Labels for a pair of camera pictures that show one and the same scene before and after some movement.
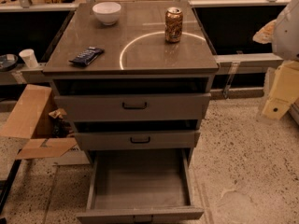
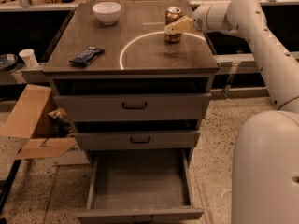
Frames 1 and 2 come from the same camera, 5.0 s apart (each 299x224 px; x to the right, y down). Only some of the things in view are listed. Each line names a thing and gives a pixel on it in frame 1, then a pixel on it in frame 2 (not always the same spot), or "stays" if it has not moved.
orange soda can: [173, 24] stays
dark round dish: [7, 62] stays
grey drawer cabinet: [133, 76] stays
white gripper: [287, 36] -> [199, 20]
